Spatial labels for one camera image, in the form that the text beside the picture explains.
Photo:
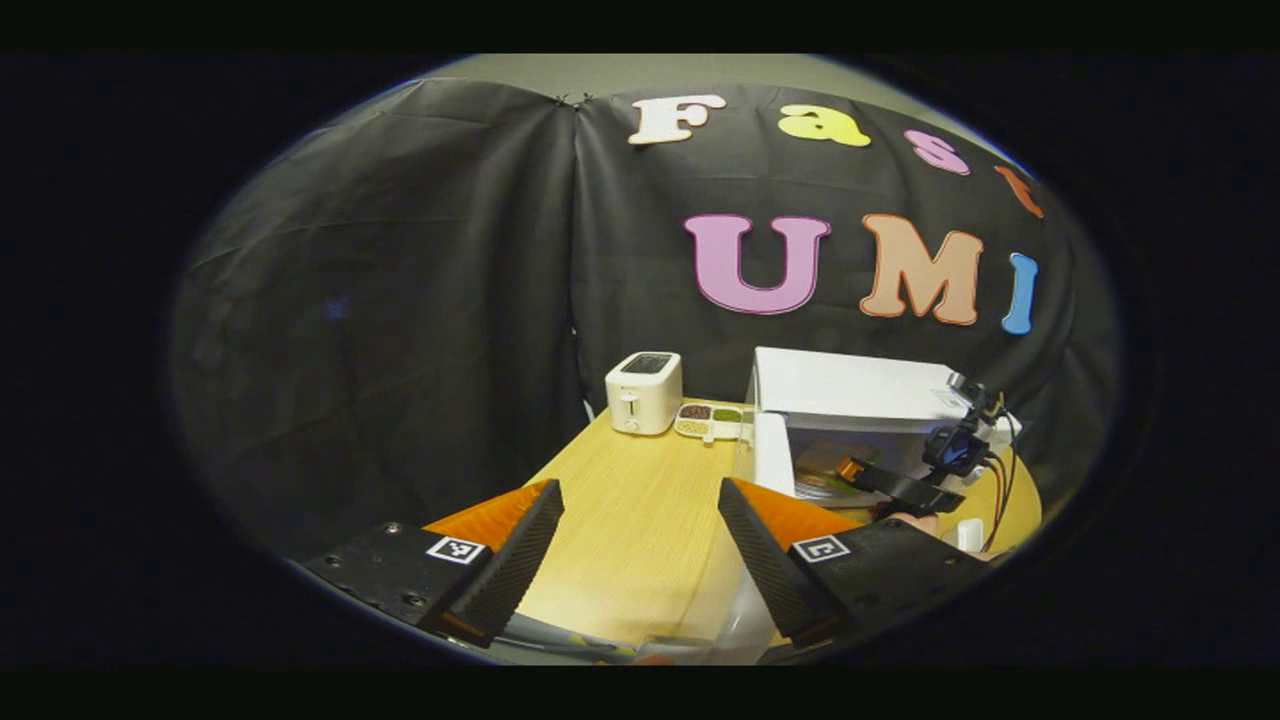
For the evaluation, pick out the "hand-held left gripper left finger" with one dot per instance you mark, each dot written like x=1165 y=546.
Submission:
x=510 y=560

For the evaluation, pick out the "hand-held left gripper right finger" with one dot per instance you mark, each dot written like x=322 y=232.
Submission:
x=765 y=560

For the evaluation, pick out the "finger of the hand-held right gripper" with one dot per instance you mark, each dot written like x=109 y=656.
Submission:
x=900 y=485

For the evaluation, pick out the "white microwave oven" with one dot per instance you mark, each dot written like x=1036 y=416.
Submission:
x=850 y=385

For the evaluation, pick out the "white divided dish of beans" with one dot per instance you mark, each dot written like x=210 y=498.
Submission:
x=710 y=420

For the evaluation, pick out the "white toaster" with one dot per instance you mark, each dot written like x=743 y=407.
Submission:
x=643 y=395

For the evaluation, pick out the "black backdrop cloth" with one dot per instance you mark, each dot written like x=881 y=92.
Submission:
x=400 y=300

